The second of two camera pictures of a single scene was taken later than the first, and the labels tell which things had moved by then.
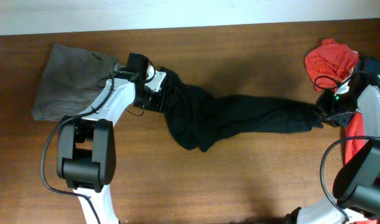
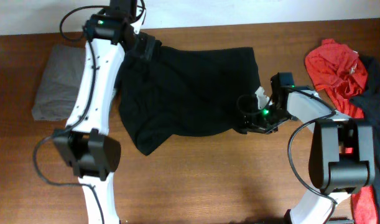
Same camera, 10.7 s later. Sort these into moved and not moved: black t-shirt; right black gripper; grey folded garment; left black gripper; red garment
Moved: black t-shirt; left black gripper; right black gripper
Not moved: grey folded garment; red garment
